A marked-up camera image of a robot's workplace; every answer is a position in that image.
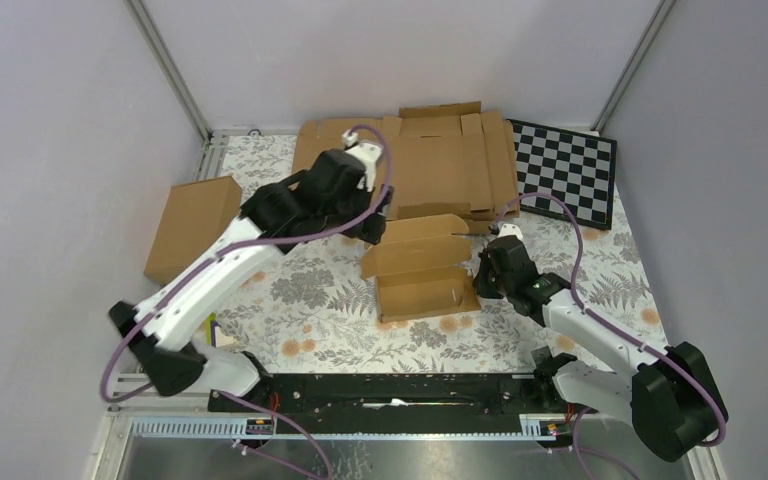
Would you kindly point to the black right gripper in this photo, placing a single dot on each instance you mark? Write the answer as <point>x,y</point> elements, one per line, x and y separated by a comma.
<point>480,282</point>

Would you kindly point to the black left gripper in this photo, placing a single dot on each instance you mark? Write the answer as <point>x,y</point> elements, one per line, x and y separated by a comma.
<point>371,228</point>

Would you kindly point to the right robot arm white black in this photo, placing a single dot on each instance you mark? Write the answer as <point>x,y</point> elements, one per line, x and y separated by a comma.
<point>666,394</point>

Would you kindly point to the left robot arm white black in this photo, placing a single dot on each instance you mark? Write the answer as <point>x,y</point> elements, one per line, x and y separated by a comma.
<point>334,196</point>

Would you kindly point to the folded brown cardboard box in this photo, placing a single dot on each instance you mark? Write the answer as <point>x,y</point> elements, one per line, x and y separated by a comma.
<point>194,217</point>

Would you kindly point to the stack of flat cardboard blanks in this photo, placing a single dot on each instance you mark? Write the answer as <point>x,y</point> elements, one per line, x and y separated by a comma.
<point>454,158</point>

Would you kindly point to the floral patterned table mat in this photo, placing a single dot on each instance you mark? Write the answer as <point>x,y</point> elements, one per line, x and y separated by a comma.
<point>312,312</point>

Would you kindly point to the black white checkerboard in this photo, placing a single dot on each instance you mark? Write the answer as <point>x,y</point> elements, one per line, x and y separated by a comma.
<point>576,168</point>

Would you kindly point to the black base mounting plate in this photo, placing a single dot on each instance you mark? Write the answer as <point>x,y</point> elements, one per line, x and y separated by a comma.
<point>482,404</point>

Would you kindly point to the yellow green small tool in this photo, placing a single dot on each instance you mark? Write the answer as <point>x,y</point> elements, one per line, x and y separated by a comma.
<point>210,329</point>

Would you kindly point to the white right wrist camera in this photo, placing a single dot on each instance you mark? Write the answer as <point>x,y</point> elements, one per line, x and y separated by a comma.
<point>509,229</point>

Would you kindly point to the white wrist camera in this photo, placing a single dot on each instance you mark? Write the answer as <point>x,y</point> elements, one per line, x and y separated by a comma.
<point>509,229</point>
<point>368,153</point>

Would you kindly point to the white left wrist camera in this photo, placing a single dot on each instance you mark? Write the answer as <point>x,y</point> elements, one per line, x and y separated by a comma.
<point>368,153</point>

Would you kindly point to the left aluminium frame post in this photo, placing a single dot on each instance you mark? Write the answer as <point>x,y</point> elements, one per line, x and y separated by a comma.
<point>164,58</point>

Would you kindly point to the aluminium frame post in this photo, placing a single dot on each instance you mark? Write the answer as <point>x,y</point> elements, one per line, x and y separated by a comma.
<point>164,58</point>
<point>650,33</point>

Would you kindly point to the right aluminium frame post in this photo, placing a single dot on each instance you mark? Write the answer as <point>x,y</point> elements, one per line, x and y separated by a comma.
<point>650,33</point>

